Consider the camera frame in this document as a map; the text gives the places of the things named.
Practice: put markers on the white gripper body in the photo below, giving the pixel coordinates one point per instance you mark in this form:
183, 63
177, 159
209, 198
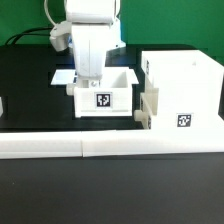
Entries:
90, 44

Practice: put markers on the white drawer with knob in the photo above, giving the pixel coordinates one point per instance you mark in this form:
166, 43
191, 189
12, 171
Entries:
148, 108

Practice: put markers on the white drawer cabinet box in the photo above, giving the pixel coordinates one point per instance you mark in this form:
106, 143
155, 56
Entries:
189, 83

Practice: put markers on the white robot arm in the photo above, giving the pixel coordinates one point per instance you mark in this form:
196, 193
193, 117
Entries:
93, 12

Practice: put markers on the white marker sheet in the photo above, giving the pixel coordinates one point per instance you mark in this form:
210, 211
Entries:
63, 77

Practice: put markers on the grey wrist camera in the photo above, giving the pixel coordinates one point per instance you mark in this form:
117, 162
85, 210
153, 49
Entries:
59, 35

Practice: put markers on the white front fence rail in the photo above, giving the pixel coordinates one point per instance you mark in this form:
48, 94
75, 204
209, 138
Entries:
108, 143

